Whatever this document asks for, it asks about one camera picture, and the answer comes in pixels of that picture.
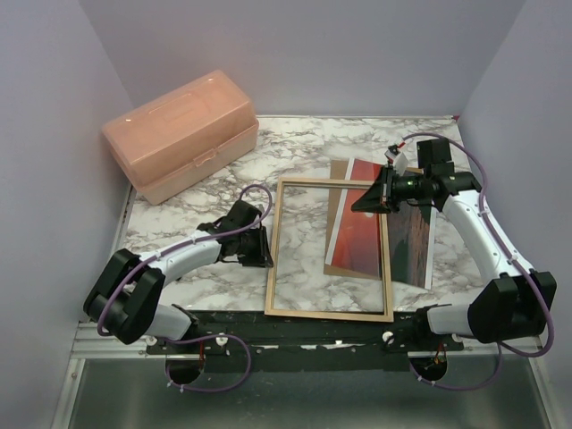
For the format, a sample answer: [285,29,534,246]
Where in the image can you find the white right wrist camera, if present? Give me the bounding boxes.
[385,141,408,175]

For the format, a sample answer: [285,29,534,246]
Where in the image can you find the aluminium extrusion rail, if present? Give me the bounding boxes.
[71,323,147,359]

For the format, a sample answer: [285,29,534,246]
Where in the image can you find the red sunset photo print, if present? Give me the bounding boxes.
[324,157,437,290]

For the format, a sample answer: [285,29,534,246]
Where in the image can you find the brown cardboard backing board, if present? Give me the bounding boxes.
[322,159,424,281]

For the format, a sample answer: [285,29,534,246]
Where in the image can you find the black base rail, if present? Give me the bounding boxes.
[147,306,463,374]

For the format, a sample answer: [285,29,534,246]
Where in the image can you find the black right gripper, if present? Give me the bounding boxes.
[352,164,431,214]

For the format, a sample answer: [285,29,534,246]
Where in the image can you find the clear acrylic glass sheet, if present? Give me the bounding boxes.
[274,186,383,314]

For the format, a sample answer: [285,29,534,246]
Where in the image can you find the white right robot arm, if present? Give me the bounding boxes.
[351,133,557,355]

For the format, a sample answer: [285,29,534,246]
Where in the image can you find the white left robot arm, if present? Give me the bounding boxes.
[83,199,273,353]

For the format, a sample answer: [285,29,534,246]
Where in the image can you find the wooden picture frame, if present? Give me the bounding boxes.
[264,176,394,323]

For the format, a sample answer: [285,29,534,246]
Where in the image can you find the pink plastic storage box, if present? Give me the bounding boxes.
[102,71,259,205]

